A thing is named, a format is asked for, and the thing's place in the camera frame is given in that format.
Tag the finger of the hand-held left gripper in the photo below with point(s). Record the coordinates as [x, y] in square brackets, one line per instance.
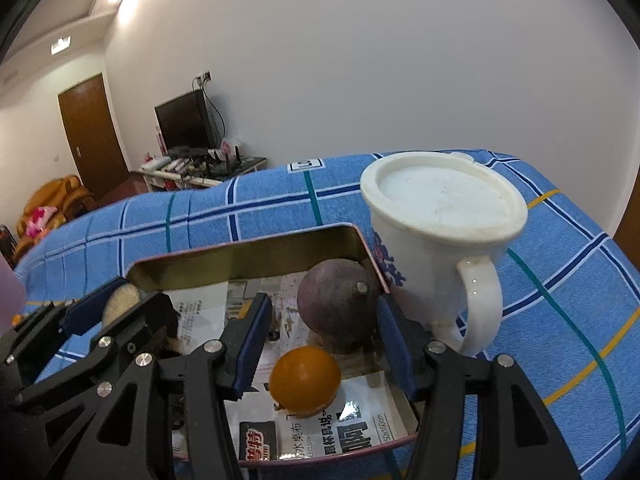
[140, 325]
[85, 311]

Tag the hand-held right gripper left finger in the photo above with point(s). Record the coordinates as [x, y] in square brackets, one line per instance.
[252, 345]

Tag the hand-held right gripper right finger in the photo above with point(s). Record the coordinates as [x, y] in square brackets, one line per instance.
[395, 345]

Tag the purple sugarcane piece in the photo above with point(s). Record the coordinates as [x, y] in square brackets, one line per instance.
[120, 299]

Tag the orange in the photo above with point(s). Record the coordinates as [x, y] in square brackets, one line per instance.
[305, 380]

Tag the purple passion fruit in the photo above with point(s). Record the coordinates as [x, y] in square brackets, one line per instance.
[335, 305]

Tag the pink metal tin box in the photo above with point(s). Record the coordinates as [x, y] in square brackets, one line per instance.
[250, 255]

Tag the lilac thermos bottle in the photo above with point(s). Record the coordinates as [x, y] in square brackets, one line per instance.
[7, 290]

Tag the pink floral cushion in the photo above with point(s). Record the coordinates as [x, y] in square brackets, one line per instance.
[42, 218]

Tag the orange leather sofa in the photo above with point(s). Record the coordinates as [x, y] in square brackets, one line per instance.
[65, 190]

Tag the white television stand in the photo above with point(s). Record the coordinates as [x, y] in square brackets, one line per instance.
[165, 175]

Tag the blue plaid cloth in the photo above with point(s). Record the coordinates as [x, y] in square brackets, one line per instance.
[550, 310]

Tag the flat white box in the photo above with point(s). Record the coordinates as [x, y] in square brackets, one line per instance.
[155, 163]

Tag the brown wooden door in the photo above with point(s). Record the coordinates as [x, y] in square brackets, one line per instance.
[92, 135]

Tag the tall pink box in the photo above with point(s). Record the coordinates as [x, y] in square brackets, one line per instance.
[161, 141]

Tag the black router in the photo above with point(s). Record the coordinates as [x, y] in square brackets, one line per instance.
[235, 159]

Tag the pink flower decoration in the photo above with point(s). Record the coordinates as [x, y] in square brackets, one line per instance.
[227, 148]

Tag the black television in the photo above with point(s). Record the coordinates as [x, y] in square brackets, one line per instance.
[182, 120]

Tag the rectangular ceiling light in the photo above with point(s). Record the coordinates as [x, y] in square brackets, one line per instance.
[60, 45]

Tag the wall power socket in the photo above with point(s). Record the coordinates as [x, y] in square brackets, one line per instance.
[202, 78]

